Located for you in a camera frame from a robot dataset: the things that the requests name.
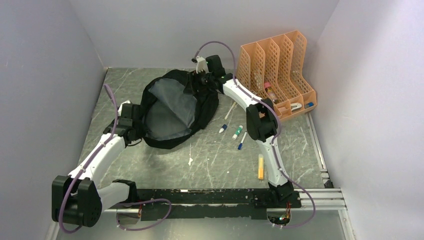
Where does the black student backpack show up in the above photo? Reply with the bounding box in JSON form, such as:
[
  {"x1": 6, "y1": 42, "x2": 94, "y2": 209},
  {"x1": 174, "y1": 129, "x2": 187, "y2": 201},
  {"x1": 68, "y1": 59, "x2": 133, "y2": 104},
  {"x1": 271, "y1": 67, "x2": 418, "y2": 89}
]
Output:
[{"x1": 138, "y1": 69, "x2": 219, "y2": 150}]

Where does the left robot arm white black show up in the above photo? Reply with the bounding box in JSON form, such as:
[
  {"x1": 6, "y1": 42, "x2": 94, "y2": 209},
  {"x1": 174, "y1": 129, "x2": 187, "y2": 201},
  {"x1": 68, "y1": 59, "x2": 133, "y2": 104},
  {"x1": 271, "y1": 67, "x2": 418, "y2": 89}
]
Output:
[{"x1": 51, "y1": 101, "x2": 142, "y2": 227}]

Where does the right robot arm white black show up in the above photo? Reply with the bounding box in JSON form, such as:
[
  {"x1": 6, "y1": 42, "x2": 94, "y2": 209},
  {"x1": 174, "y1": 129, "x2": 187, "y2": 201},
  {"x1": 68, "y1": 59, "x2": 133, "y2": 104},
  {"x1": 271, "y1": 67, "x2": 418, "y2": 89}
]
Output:
[{"x1": 189, "y1": 55, "x2": 294, "y2": 207}]

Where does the thin white pen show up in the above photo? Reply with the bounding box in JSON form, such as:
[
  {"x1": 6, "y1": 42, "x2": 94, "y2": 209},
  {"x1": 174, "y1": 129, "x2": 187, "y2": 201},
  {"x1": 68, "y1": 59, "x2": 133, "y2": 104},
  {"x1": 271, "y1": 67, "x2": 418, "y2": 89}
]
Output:
[{"x1": 224, "y1": 101, "x2": 237, "y2": 120}]

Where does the blue white marker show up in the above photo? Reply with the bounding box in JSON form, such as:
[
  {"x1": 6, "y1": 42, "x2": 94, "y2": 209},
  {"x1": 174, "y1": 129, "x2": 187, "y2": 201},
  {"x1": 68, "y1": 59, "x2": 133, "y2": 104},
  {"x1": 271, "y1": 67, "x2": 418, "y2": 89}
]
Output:
[{"x1": 218, "y1": 124, "x2": 228, "y2": 134}]

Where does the pink capped bottle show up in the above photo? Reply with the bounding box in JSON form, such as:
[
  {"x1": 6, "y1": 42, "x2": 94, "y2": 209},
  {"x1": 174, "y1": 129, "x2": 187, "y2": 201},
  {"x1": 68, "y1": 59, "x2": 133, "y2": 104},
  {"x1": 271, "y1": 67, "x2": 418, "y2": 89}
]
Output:
[{"x1": 264, "y1": 81, "x2": 279, "y2": 104}]

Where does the green capped white marker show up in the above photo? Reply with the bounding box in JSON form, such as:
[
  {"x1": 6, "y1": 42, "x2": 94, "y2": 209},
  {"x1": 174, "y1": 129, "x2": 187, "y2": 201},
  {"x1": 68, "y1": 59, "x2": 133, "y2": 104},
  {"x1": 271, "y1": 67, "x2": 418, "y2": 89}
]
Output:
[{"x1": 232, "y1": 125, "x2": 244, "y2": 140}]

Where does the orange plastic file organizer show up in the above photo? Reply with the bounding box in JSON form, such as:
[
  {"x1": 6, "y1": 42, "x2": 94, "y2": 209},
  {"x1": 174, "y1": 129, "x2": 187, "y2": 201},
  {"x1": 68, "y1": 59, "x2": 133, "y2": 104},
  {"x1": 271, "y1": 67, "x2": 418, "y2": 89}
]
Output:
[{"x1": 235, "y1": 30, "x2": 318, "y2": 122}]

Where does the blue capped white pen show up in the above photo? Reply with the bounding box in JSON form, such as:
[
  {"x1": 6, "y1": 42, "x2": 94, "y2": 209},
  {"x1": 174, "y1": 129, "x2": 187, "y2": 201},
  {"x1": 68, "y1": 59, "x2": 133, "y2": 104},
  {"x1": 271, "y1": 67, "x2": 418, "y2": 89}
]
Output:
[{"x1": 237, "y1": 132, "x2": 248, "y2": 150}]

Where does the silver stapler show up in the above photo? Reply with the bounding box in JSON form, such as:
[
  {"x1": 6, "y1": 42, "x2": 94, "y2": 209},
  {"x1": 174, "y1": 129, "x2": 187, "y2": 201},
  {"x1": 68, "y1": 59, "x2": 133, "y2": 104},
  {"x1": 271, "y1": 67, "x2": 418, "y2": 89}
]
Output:
[{"x1": 290, "y1": 102, "x2": 303, "y2": 113}]

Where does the yellow highlighter marker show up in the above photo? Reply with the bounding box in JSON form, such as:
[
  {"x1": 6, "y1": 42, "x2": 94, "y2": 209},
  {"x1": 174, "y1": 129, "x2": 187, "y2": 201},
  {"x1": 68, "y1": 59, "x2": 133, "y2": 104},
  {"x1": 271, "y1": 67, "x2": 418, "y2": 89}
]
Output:
[{"x1": 257, "y1": 154, "x2": 265, "y2": 180}]

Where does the small blue item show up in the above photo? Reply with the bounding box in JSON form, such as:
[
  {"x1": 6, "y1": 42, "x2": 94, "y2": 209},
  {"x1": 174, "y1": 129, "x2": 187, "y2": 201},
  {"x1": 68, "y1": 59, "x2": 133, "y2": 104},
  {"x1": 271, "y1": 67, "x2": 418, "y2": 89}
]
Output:
[{"x1": 304, "y1": 102, "x2": 314, "y2": 109}]

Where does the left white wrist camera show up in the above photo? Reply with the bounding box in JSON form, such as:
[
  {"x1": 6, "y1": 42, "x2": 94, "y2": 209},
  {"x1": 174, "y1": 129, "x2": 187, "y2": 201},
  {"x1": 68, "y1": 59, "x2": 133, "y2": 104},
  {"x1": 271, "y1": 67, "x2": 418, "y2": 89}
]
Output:
[{"x1": 118, "y1": 100, "x2": 131, "y2": 116}]

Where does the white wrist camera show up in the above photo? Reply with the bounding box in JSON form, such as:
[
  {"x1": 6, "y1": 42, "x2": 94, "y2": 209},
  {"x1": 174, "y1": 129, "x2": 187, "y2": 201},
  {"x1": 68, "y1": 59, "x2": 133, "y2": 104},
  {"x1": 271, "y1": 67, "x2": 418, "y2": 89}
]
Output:
[
  {"x1": 194, "y1": 56, "x2": 208, "y2": 74},
  {"x1": 118, "y1": 100, "x2": 131, "y2": 116}
]

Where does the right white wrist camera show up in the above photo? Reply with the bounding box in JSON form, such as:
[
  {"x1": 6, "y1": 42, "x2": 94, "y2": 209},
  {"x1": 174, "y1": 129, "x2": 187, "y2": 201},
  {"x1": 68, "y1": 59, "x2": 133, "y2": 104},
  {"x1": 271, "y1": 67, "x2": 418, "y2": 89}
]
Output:
[{"x1": 194, "y1": 56, "x2": 208, "y2": 74}]

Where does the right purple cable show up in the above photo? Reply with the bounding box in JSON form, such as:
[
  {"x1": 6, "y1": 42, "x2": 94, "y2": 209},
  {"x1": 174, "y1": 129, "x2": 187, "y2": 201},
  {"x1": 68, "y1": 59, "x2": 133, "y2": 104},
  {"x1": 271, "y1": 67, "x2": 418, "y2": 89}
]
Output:
[{"x1": 192, "y1": 41, "x2": 317, "y2": 229}]

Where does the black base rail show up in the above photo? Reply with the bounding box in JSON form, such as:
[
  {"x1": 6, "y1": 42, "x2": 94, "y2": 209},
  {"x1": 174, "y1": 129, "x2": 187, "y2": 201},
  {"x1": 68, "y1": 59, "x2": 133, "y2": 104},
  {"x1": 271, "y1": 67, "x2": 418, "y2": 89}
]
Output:
[{"x1": 137, "y1": 188, "x2": 302, "y2": 221}]

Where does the aluminium frame rail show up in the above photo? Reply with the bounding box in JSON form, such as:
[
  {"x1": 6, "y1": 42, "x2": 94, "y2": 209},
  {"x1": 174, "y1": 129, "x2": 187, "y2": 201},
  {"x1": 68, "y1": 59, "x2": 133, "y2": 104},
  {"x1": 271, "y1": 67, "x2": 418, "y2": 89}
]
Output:
[{"x1": 108, "y1": 189, "x2": 344, "y2": 210}]

